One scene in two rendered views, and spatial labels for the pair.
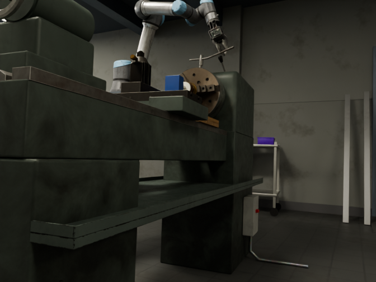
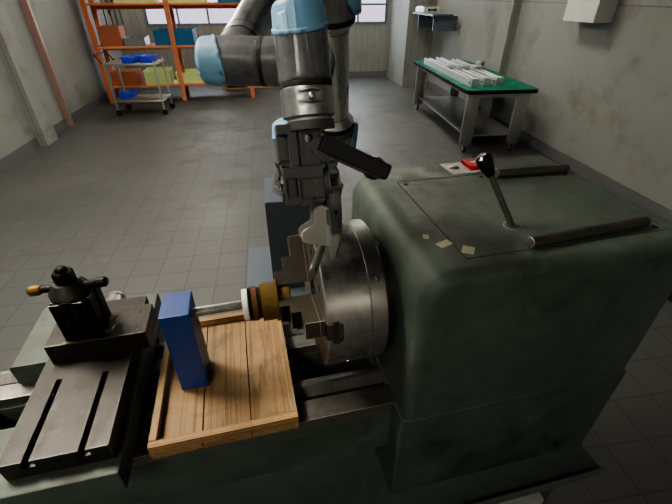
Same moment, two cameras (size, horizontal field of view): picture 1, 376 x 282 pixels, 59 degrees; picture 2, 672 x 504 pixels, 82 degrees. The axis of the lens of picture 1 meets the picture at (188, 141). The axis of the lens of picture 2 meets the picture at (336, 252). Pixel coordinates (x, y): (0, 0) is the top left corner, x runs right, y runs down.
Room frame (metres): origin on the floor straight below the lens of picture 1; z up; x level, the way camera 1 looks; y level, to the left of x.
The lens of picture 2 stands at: (1.61, -0.62, 1.65)
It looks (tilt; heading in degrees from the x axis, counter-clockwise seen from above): 34 degrees down; 55
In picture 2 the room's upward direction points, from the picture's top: straight up
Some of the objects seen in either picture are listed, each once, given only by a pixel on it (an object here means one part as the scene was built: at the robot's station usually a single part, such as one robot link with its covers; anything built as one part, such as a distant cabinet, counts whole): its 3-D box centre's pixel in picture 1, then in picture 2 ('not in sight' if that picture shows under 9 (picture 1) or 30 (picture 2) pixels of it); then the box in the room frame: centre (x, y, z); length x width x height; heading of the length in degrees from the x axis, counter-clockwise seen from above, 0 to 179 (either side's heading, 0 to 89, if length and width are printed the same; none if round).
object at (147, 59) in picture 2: not in sight; (137, 83); (2.88, 6.62, 0.44); 0.92 x 0.53 x 0.88; 154
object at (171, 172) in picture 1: (210, 194); (446, 415); (2.39, -0.18, 0.43); 0.60 x 0.48 x 0.86; 158
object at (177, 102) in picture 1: (141, 110); (77, 381); (1.46, 0.21, 0.90); 0.53 x 0.30 x 0.06; 68
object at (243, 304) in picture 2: (181, 85); (218, 308); (1.77, 0.05, 1.08); 0.13 x 0.07 x 0.07; 158
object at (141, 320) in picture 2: (141, 92); (104, 331); (1.55, 0.22, 1.00); 0.20 x 0.10 x 0.05; 158
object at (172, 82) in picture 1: (173, 98); (186, 341); (1.70, 0.08, 1.00); 0.08 x 0.06 x 0.23; 68
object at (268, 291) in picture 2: (188, 89); (269, 300); (1.88, 0.01, 1.08); 0.09 x 0.09 x 0.09; 68
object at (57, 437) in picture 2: (150, 100); (90, 369); (1.50, 0.18, 0.95); 0.43 x 0.18 x 0.04; 68
